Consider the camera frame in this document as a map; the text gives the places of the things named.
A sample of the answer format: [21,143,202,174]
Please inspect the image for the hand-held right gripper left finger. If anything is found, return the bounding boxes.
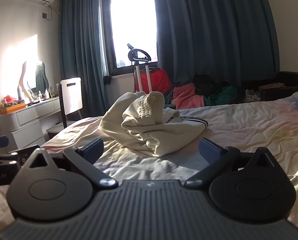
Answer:
[21,137,119,190]

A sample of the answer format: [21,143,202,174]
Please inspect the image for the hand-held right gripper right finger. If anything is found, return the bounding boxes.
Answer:
[185,138,285,188]

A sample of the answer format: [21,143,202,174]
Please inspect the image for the cream pants with black stripes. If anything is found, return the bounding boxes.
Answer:
[99,92,209,157]

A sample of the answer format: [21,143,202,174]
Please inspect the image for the white dressing table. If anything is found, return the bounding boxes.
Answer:
[0,97,62,148]

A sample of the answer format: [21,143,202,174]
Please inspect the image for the orange box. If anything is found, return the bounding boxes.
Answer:
[0,104,27,115]

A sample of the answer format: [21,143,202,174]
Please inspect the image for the red toy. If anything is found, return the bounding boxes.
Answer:
[3,95,18,106]

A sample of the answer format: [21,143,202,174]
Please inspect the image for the bed with pastel sheet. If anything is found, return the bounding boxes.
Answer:
[0,85,298,233]

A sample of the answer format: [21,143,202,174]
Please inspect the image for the white-backed chair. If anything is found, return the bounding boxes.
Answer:
[46,77,84,140]

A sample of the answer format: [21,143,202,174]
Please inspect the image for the pink cloth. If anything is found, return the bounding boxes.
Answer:
[173,83,205,110]

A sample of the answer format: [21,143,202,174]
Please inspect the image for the green cloth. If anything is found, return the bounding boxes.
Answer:
[204,85,239,106]

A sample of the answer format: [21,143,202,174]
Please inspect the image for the blue cloth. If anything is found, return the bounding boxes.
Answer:
[164,96,177,109]

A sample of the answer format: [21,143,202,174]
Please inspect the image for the black cloth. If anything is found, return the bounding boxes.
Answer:
[193,74,229,96]

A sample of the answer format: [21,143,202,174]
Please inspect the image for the group of cosmetic bottles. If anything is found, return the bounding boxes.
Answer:
[37,82,61,100]

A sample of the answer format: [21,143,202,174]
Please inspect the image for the white patterned cloth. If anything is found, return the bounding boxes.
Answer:
[244,92,260,102]

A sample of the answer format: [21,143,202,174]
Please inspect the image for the wavy-framed mirror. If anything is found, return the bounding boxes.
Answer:
[19,60,50,98]

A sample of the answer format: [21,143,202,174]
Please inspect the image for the cardboard box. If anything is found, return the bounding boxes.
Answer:
[258,82,285,92]

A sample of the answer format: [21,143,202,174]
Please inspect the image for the narrow teal curtain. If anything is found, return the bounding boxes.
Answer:
[59,0,108,120]

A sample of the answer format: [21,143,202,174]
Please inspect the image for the black sofa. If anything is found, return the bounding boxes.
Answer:
[241,71,298,103]

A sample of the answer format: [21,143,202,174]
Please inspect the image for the wide teal curtain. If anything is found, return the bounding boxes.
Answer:
[151,0,280,93]

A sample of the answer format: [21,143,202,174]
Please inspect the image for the black-framed window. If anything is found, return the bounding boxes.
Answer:
[101,0,159,77]

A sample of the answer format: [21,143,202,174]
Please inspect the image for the silver camera tripod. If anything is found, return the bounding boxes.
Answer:
[126,43,156,93]

